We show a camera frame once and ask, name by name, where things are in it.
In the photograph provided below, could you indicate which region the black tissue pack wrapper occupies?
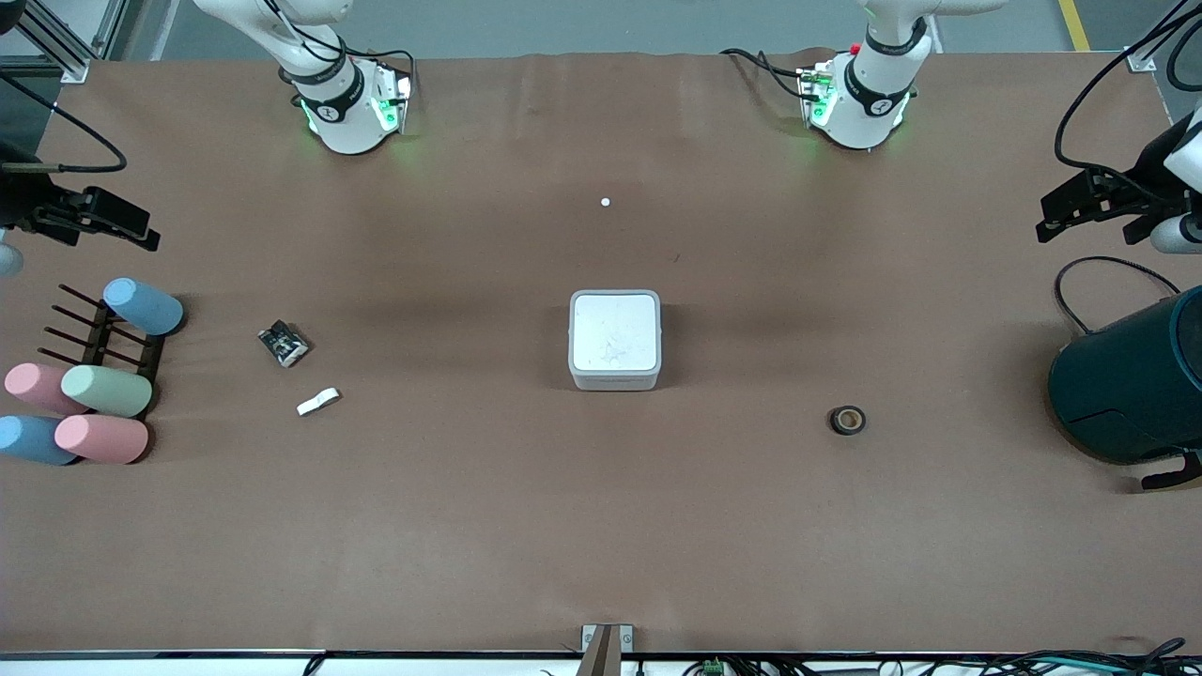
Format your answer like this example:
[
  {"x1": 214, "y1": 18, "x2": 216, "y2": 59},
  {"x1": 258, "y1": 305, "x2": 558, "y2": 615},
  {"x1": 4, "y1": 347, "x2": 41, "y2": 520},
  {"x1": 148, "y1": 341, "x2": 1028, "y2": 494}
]
[{"x1": 257, "y1": 320, "x2": 312, "y2": 369}]

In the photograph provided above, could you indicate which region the white square lidded bin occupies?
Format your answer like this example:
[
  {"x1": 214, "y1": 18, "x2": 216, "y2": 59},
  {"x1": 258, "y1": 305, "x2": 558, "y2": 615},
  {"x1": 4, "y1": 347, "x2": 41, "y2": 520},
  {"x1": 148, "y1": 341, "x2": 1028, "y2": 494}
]
[{"x1": 567, "y1": 289, "x2": 663, "y2": 392}]

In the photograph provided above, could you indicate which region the blue plastic cup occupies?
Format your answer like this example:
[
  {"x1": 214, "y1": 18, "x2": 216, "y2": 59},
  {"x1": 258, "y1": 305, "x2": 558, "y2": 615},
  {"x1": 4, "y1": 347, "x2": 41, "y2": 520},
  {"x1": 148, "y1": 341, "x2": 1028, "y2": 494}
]
[
  {"x1": 0, "y1": 415, "x2": 82, "y2": 468},
  {"x1": 102, "y1": 277, "x2": 186, "y2": 337}
]

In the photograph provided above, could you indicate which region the black peg cup rack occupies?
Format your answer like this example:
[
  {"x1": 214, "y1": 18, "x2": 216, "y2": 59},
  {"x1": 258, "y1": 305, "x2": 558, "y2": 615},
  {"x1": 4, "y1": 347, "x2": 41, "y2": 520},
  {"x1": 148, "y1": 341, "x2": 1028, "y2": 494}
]
[{"x1": 38, "y1": 283, "x2": 168, "y2": 420}]

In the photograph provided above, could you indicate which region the green plastic cup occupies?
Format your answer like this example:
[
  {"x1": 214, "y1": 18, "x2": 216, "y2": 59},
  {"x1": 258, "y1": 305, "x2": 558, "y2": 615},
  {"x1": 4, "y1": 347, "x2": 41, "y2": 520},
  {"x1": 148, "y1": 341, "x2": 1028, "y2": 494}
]
[{"x1": 60, "y1": 364, "x2": 154, "y2": 420}]

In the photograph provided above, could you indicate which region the dark teal round appliance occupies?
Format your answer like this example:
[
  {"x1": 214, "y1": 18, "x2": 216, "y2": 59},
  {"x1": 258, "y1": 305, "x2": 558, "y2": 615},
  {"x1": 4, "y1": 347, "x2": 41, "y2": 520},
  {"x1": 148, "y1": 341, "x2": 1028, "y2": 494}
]
[{"x1": 1048, "y1": 284, "x2": 1202, "y2": 467}]

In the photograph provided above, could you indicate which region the pink plastic cup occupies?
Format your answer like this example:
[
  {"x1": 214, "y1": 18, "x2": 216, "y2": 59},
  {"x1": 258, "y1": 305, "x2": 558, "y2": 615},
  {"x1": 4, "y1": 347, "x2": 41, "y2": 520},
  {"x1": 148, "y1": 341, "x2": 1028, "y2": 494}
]
[
  {"x1": 54, "y1": 414, "x2": 150, "y2": 466},
  {"x1": 4, "y1": 362, "x2": 91, "y2": 416}
]

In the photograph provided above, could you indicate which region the black curved hook piece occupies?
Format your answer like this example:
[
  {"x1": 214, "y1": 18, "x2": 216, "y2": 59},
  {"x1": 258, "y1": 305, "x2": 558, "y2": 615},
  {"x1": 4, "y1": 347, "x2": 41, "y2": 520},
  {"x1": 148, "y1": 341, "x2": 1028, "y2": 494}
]
[{"x1": 1140, "y1": 450, "x2": 1202, "y2": 492}]

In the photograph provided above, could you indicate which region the brown paper table cover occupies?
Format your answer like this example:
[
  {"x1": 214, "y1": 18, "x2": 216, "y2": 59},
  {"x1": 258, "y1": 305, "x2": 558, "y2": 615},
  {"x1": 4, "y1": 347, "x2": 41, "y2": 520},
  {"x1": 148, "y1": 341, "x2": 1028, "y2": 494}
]
[{"x1": 0, "y1": 47, "x2": 1202, "y2": 656}]

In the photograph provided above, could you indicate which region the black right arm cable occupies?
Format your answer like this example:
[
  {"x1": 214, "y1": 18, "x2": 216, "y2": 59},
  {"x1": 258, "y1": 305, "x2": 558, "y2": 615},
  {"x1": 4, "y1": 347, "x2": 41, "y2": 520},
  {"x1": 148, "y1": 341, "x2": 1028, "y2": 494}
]
[{"x1": 0, "y1": 70, "x2": 129, "y2": 176}]

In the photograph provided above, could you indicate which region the black appliance power cable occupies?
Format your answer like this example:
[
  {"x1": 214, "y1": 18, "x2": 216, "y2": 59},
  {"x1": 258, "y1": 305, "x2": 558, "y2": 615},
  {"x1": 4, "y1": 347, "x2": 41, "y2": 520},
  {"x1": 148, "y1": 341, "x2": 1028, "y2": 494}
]
[{"x1": 1053, "y1": 255, "x2": 1182, "y2": 337}]

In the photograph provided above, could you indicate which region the metal corner bracket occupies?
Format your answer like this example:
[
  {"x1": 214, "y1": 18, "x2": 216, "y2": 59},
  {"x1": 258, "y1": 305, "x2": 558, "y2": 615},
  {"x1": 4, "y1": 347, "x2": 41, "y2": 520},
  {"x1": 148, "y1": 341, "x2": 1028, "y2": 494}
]
[{"x1": 1125, "y1": 42, "x2": 1177, "y2": 76}]

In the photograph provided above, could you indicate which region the aluminium frame profile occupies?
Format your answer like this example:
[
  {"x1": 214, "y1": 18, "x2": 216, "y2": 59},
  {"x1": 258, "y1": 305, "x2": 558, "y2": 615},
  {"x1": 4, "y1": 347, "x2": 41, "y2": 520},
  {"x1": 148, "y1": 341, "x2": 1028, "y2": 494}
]
[{"x1": 0, "y1": 0, "x2": 130, "y2": 85}]

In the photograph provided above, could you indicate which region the black left arm base cable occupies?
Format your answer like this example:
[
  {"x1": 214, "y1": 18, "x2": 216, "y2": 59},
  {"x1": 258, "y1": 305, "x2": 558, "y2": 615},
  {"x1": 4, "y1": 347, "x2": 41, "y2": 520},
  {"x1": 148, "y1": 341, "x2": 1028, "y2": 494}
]
[{"x1": 720, "y1": 47, "x2": 814, "y2": 100}]

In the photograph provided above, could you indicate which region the black cable bundle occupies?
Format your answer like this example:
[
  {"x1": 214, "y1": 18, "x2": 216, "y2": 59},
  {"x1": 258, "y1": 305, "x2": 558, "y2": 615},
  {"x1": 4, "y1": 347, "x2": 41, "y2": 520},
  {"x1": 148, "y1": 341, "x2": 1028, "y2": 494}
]
[{"x1": 972, "y1": 638, "x2": 1202, "y2": 676}]

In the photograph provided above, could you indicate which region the metal table edge bracket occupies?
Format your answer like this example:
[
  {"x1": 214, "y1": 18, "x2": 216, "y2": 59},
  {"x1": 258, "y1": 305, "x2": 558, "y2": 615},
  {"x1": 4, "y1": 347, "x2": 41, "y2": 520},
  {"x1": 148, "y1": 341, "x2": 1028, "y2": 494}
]
[{"x1": 579, "y1": 623, "x2": 635, "y2": 676}]

